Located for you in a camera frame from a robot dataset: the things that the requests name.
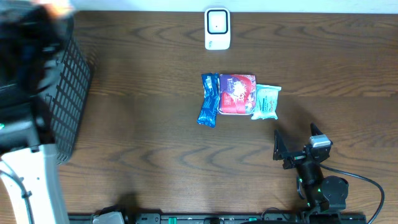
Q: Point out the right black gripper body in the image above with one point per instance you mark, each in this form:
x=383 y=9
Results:
x=294 y=158

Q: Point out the green wet wipes pack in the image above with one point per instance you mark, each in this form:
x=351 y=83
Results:
x=266 y=102

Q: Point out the blue Oreo cookie pack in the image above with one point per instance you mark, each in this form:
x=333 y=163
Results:
x=209 y=109

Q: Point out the white barcode scanner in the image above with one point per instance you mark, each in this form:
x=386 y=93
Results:
x=217 y=23

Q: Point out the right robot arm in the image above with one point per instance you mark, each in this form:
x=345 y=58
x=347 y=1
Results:
x=324 y=194

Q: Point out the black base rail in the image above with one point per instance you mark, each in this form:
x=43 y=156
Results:
x=156 y=218

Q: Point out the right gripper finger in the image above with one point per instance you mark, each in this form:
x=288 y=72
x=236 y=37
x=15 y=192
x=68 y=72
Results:
x=315 y=130
x=280 y=150

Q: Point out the pink purple liner pack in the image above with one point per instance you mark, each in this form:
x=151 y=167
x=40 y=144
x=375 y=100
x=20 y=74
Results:
x=237 y=94

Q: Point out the orange Kleenex tissue pack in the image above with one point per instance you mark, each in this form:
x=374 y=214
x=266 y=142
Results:
x=57 y=8

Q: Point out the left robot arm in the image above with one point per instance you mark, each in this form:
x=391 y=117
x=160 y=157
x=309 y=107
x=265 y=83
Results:
x=29 y=165

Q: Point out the grey plastic mesh basket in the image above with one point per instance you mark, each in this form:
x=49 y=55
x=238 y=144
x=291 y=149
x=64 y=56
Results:
x=66 y=90

